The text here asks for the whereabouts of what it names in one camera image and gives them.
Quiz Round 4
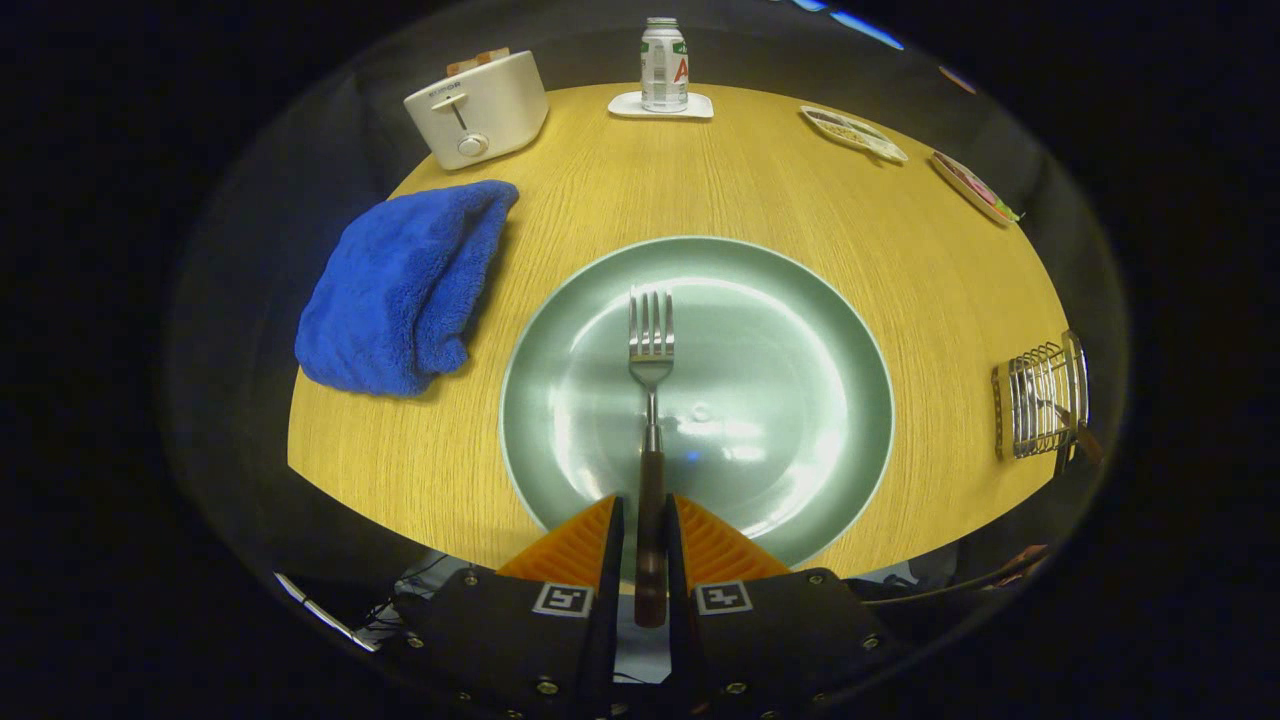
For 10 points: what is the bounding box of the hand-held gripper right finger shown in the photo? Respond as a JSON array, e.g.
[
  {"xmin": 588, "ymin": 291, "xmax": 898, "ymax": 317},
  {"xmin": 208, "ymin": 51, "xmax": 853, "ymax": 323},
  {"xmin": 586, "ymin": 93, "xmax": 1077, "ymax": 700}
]
[{"xmin": 664, "ymin": 494, "xmax": 896, "ymax": 720}]

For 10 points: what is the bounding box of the plate of toy food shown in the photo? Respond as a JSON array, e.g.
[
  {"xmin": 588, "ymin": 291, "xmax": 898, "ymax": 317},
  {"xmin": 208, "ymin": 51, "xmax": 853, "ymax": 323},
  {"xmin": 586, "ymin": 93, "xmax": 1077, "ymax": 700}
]
[{"xmin": 929, "ymin": 150, "xmax": 1023, "ymax": 227}]

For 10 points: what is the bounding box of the white toaster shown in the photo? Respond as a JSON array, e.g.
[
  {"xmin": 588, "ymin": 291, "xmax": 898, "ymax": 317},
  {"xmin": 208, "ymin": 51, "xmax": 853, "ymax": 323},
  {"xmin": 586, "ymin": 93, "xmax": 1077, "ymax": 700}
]
[{"xmin": 403, "ymin": 50, "xmax": 551, "ymax": 172}]

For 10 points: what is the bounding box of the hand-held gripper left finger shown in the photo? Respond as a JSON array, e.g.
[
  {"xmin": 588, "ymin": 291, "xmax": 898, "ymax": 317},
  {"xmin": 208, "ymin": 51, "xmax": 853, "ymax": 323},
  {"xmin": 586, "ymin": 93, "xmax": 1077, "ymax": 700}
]
[{"xmin": 395, "ymin": 494, "xmax": 626, "ymax": 720}]

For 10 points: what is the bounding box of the blue towel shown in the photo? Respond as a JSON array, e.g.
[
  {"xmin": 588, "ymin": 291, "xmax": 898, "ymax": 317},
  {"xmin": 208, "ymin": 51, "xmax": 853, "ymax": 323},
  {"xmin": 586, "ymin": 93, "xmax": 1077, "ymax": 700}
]
[{"xmin": 294, "ymin": 180, "xmax": 520, "ymax": 398}]

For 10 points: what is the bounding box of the metal spoon with brown handle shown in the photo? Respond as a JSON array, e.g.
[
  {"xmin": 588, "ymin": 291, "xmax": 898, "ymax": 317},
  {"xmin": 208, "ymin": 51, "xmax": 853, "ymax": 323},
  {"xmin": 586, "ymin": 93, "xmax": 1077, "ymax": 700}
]
[{"xmin": 1035, "ymin": 398, "xmax": 1104, "ymax": 466}]

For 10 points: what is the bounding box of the divided tray of grains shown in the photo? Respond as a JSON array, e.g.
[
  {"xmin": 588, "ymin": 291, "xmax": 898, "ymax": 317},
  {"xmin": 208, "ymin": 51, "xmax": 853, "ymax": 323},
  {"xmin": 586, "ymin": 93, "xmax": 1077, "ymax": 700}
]
[{"xmin": 799, "ymin": 105, "xmax": 910, "ymax": 165}]

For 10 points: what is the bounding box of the wire cutlery basket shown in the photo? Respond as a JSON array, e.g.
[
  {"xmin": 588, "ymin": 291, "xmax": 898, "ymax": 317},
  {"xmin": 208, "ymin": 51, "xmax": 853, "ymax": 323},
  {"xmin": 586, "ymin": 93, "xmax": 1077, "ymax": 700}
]
[{"xmin": 991, "ymin": 330, "xmax": 1090, "ymax": 462}]

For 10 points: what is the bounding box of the metal fork with brown handle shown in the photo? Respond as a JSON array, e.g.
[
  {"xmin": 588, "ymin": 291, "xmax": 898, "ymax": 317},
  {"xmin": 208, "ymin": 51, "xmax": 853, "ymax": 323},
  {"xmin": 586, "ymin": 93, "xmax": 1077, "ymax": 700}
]
[{"xmin": 627, "ymin": 286, "xmax": 677, "ymax": 629}]

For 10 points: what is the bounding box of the white plastic drink bottle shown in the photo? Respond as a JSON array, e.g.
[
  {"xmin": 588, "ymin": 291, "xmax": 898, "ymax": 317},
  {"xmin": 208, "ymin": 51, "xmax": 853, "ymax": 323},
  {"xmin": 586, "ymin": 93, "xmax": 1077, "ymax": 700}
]
[{"xmin": 640, "ymin": 17, "xmax": 690, "ymax": 114}]

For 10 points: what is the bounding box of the white square coaster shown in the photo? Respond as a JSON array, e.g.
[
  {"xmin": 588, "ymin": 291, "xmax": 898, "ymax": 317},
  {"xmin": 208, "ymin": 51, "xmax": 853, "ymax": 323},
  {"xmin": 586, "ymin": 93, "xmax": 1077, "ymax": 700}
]
[{"xmin": 607, "ymin": 91, "xmax": 715, "ymax": 121}]

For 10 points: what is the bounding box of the pale green plate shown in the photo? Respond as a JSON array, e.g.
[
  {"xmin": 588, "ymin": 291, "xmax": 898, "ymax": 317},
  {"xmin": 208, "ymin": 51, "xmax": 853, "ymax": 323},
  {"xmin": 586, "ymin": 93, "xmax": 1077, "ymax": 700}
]
[{"xmin": 499, "ymin": 236, "xmax": 896, "ymax": 569}]

